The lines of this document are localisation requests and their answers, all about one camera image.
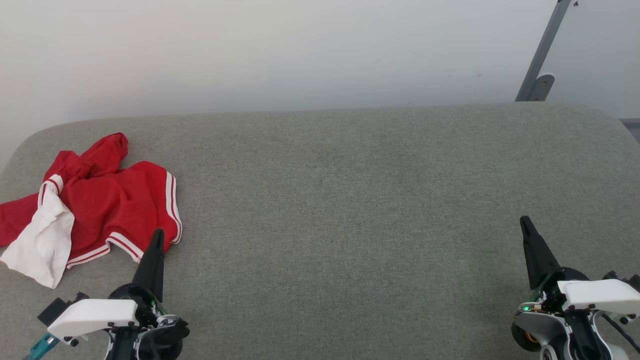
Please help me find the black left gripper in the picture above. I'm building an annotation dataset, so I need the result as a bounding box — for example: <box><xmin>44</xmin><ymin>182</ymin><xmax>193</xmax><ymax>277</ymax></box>
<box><xmin>109</xmin><ymin>229</ymin><xmax>170</xmax><ymax>327</ymax></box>

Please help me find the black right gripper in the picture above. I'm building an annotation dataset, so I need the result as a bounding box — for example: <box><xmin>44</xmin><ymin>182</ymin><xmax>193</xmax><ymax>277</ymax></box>
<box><xmin>520</xmin><ymin>216</ymin><xmax>592</xmax><ymax>315</ymax></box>

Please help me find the red basketball jersey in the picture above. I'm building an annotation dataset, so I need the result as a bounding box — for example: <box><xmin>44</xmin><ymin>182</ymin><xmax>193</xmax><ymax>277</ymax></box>
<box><xmin>0</xmin><ymin>132</ymin><xmax>183</xmax><ymax>290</ymax></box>

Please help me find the grey fabric sofa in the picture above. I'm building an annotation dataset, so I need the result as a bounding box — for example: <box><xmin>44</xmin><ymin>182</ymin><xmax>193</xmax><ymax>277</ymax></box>
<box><xmin>0</xmin><ymin>102</ymin><xmax>640</xmax><ymax>360</ymax></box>

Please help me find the grey slanted metal pole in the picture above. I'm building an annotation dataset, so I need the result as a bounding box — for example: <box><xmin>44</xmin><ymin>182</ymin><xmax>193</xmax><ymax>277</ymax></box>
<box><xmin>515</xmin><ymin>0</ymin><xmax>572</xmax><ymax>102</ymax></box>

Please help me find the teal-plug left camera cable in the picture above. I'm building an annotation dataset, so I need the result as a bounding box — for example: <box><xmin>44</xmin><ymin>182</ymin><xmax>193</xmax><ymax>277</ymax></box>
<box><xmin>22</xmin><ymin>334</ymin><xmax>62</xmax><ymax>360</ymax></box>

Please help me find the grey pole foot bracket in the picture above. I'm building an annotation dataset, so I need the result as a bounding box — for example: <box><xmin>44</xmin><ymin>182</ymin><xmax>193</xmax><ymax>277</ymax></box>
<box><xmin>529</xmin><ymin>73</ymin><xmax>556</xmax><ymax>102</ymax></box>

